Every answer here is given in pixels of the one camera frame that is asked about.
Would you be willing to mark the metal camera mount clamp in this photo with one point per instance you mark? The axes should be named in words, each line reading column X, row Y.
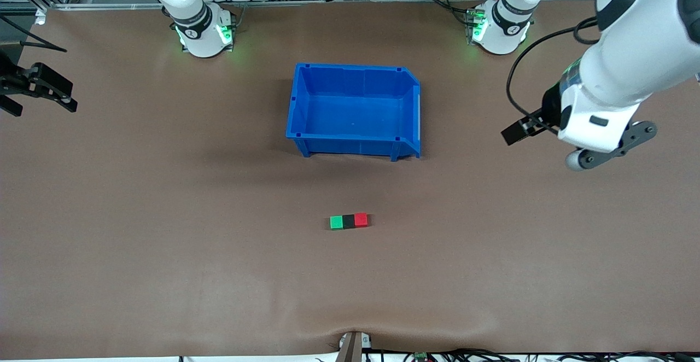
column 353, row 346

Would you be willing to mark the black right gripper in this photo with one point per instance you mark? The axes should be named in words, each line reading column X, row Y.
column 12, row 81

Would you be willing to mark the blue plastic storage bin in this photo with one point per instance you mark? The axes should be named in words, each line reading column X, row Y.
column 355, row 113

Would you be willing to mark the small green circuit board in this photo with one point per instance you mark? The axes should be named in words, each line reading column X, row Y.
column 420, row 357

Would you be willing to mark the black cube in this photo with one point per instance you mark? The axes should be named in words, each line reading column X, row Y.
column 349, row 221

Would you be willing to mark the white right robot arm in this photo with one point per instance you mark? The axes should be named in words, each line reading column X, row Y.
column 202, row 28

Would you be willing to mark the green cube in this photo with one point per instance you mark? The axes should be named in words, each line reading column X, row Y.
column 337, row 222

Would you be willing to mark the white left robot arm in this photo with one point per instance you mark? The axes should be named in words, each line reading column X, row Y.
column 640, row 61

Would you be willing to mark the red cube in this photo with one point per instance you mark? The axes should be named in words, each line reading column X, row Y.
column 361, row 219

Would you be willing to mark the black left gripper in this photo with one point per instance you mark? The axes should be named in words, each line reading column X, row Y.
column 548, row 108

